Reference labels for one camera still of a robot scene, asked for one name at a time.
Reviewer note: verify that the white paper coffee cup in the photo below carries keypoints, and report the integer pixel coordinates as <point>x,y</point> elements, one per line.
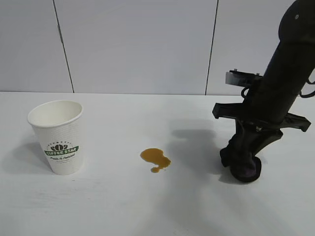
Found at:
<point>61,137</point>

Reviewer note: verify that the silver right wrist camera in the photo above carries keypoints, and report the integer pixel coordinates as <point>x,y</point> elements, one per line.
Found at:
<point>236,78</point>

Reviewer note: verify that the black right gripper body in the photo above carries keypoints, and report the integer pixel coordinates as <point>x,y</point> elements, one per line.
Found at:
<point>270,103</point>

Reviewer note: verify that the brown coffee spill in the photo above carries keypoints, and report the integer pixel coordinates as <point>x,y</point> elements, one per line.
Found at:
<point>152,156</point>

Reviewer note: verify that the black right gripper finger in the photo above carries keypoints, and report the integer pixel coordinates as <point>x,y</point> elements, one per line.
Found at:
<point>241,134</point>
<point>261,140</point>

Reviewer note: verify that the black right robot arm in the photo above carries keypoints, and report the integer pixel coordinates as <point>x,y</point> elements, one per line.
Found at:
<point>295,29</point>

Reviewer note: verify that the black and purple cloth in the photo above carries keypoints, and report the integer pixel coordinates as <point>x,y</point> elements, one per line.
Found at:
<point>246,172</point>

